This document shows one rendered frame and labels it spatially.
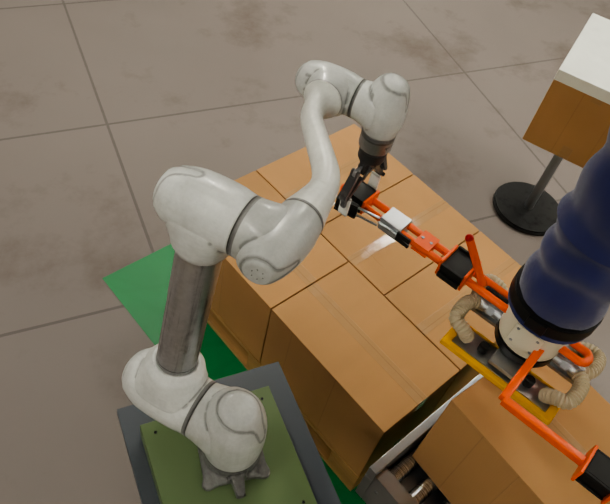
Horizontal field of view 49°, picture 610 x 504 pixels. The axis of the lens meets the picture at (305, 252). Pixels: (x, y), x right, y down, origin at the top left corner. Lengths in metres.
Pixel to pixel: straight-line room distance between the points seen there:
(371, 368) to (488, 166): 2.06
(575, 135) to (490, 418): 1.71
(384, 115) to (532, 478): 1.02
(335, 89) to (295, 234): 0.51
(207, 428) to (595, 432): 1.08
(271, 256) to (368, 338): 1.29
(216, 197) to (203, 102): 2.83
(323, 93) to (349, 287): 1.10
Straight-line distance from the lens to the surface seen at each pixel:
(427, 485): 2.28
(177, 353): 1.60
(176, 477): 1.88
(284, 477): 1.90
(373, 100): 1.67
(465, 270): 1.85
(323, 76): 1.69
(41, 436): 2.86
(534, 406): 1.86
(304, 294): 2.53
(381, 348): 2.47
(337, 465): 2.75
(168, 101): 4.09
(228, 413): 1.65
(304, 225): 1.29
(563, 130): 3.33
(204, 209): 1.28
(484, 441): 1.96
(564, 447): 1.69
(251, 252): 1.24
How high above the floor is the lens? 2.58
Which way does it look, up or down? 50 degrees down
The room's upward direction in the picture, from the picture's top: 14 degrees clockwise
